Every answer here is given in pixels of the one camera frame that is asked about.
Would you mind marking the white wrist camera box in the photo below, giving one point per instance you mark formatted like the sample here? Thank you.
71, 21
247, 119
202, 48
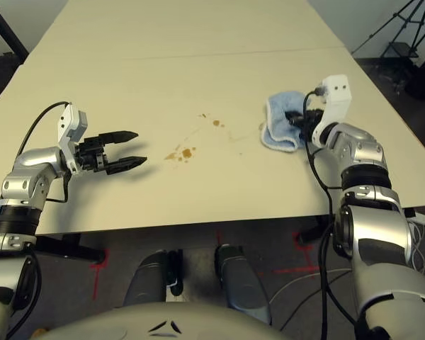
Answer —
76, 122
336, 92

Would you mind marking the grey left robot leg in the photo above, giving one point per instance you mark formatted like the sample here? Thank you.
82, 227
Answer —
147, 280

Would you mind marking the tiny brown liquid drops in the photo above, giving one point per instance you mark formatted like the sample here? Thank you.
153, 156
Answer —
202, 115

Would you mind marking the short red floor tape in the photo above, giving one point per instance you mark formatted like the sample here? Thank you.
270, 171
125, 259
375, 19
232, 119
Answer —
219, 238

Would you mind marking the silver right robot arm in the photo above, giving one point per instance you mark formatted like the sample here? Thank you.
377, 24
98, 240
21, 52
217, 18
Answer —
375, 233

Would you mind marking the black table foot bar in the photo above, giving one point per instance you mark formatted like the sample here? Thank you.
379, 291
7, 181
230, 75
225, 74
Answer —
315, 232
71, 248

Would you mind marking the black robot foot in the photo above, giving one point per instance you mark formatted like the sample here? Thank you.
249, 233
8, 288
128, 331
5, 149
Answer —
174, 271

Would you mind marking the grey robot torso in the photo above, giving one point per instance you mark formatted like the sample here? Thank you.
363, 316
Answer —
145, 320

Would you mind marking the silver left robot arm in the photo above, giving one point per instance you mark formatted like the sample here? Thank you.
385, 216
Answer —
28, 177

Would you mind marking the black camera tripod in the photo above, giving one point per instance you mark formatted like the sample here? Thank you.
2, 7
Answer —
407, 17

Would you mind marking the red floor tape cross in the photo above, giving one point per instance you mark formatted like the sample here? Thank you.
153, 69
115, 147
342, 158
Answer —
306, 258

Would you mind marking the grey robot leg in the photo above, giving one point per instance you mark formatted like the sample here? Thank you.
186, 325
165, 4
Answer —
147, 280
239, 283

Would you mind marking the black step stool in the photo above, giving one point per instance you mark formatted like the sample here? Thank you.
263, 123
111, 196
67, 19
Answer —
400, 49

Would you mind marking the black framed side table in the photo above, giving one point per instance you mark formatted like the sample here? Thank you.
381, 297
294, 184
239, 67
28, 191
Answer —
7, 33

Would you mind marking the blue terry rag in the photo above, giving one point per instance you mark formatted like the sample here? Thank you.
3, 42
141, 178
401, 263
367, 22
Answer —
278, 120

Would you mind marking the grey right robot leg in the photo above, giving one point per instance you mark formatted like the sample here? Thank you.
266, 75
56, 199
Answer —
239, 283

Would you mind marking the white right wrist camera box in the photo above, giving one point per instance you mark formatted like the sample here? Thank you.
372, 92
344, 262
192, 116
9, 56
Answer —
336, 92

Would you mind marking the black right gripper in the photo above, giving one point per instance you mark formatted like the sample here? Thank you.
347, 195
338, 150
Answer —
299, 122

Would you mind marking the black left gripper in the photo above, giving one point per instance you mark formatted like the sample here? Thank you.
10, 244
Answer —
90, 154

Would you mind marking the small brown liquid puddle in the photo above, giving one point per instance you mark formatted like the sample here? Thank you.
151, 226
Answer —
216, 123

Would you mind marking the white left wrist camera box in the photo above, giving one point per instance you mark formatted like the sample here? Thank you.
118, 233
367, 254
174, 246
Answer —
76, 122

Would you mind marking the large brown liquid puddle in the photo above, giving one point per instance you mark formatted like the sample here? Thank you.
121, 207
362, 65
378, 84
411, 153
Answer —
186, 152

